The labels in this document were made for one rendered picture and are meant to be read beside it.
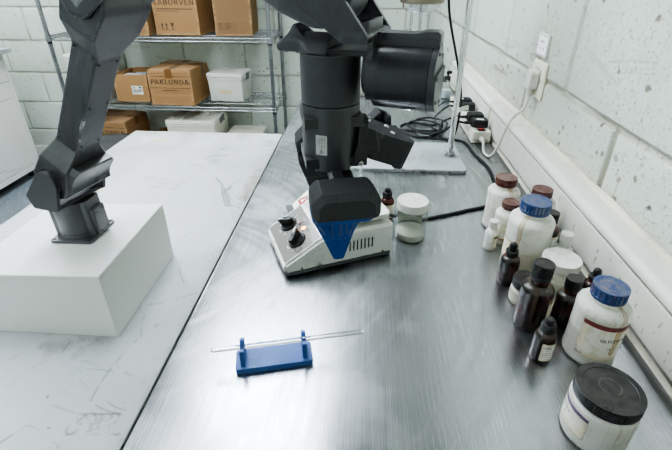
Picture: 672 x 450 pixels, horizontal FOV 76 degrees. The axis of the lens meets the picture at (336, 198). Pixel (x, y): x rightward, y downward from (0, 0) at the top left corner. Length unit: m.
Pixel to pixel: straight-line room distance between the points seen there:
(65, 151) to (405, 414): 0.54
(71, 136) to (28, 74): 3.45
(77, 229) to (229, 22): 2.30
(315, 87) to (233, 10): 2.51
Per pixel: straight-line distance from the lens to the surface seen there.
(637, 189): 0.81
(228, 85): 3.03
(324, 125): 0.40
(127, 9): 0.53
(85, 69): 0.58
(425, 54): 0.37
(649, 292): 0.71
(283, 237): 0.77
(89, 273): 0.66
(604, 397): 0.56
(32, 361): 0.73
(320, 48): 0.39
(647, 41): 0.84
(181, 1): 2.99
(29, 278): 0.70
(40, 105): 4.13
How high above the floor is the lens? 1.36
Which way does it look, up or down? 28 degrees down
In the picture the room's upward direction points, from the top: straight up
